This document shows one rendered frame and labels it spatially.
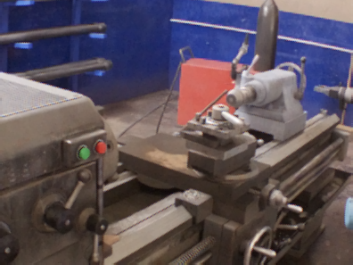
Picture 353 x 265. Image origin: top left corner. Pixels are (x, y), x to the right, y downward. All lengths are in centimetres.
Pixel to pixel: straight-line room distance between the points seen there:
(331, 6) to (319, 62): 71
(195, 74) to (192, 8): 209
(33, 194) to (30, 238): 11
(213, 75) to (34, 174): 381
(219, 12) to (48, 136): 555
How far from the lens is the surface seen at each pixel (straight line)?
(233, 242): 179
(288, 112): 268
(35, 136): 109
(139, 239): 158
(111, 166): 152
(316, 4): 595
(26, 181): 109
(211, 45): 662
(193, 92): 486
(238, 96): 231
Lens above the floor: 165
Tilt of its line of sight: 18 degrees down
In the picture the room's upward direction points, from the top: 5 degrees clockwise
